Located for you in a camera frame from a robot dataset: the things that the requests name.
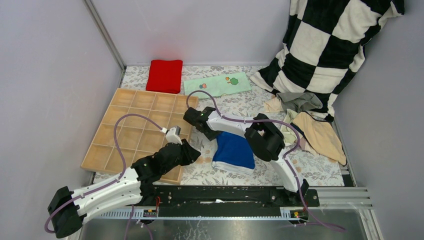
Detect blue underwear with white lettering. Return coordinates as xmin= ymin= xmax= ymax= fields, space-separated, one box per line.
xmin=211 ymin=132 xmax=255 ymax=175

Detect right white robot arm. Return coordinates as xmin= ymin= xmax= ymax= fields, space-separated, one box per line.
xmin=183 ymin=107 xmax=309 ymax=206

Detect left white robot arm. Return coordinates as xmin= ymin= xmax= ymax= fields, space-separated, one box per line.
xmin=44 ymin=139 xmax=201 ymax=239

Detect wooden compartment tray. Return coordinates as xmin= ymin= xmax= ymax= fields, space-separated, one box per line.
xmin=80 ymin=88 xmax=199 ymax=174

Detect light green patterned cloth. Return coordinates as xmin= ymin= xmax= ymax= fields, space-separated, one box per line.
xmin=183 ymin=72 xmax=252 ymax=97

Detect red folded cloth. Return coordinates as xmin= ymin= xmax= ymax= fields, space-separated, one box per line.
xmin=146 ymin=59 xmax=183 ymax=94

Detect grey crumpled cloth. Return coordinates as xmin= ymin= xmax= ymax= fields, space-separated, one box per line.
xmin=276 ymin=92 xmax=323 ymax=113

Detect floral patterned table mat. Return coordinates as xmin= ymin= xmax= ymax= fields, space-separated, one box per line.
xmin=92 ymin=65 xmax=345 ymax=187

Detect beige cloth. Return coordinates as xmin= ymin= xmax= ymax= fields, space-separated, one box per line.
xmin=264 ymin=97 xmax=347 ymax=166

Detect black white checkered blanket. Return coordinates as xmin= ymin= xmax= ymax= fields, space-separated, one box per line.
xmin=250 ymin=0 xmax=405 ymax=122

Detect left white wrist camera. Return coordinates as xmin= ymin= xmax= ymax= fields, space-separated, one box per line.
xmin=164 ymin=126 xmax=183 ymax=145

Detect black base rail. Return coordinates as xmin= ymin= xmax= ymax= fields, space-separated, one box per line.
xmin=136 ymin=185 xmax=320 ymax=218

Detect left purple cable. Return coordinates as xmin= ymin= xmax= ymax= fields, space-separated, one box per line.
xmin=44 ymin=113 xmax=168 ymax=240

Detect purple cable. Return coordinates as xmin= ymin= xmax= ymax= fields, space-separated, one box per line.
xmin=186 ymin=90 xmax=347 ymax=233
xmin=44 ymin=113 xmax=168 ymax=240

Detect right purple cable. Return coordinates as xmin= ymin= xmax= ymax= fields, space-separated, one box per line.
xmin=186 ymin=90 xmax=347 ymax=233

